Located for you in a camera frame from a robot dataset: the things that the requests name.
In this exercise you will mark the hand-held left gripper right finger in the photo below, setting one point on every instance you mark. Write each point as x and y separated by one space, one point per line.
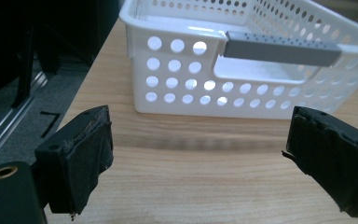
332 161

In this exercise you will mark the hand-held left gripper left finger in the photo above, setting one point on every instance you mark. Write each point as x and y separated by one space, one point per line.
74 161

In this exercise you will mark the white perforated plastic basket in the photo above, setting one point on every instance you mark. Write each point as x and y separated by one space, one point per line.
180 77

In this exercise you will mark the dark metal stand leg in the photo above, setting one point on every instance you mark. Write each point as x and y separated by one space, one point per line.
24 68

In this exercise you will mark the aluminium floor rail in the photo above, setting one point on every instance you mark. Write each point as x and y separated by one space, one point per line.
9 124

